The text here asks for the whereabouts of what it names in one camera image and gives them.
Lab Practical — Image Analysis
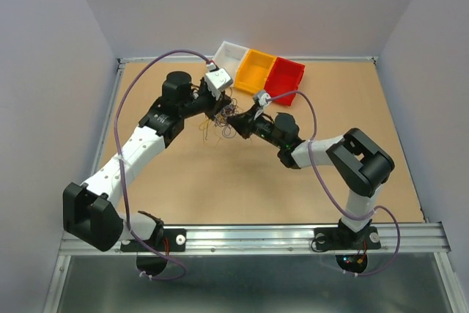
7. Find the thin wire bundle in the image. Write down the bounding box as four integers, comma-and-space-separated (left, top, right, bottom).
199, 97, 243, 144

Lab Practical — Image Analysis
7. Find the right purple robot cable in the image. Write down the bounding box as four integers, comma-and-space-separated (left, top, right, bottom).
269, 89, 401, 278

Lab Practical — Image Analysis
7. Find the aluminium front rail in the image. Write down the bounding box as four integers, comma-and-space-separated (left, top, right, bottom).
58, 221, 451, 256

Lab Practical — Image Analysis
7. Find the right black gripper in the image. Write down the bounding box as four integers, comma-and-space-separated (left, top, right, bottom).
227, 104, 284, 149

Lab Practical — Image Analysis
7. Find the white plastic bin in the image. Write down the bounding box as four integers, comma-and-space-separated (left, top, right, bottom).
213, 41, 249, 87

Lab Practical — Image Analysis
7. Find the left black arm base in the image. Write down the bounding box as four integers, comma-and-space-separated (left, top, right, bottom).
119, 227, 187, 253

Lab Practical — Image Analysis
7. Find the yellow plastic bin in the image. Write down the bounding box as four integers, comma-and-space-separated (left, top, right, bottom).
234, 49, 277, 95

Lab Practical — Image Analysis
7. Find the red plastic bin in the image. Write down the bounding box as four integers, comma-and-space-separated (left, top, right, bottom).
264, 57, 305, 97

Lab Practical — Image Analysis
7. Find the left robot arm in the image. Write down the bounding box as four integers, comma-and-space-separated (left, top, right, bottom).
62, 68, 233, 251

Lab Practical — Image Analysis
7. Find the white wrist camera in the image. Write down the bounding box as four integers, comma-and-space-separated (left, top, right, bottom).
253, 89, 272, 119
204, 61, 234, 100

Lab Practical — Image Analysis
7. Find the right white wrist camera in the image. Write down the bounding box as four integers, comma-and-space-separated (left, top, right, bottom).
253, 89, 272, 119

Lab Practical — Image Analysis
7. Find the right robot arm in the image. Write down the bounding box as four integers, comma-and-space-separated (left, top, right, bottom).
227, 107, 395, 247

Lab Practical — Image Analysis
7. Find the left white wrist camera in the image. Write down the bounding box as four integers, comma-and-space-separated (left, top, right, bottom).
204, 61, 234, 100

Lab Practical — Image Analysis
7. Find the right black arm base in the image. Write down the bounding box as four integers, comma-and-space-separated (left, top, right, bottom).
310, 220, 381, 252

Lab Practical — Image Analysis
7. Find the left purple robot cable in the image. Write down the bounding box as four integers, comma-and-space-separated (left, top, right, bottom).
113, 49, 217, 281

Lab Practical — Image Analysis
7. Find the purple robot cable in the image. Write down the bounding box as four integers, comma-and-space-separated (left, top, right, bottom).
113, 49, 217, 281
269, 89, 401, 278

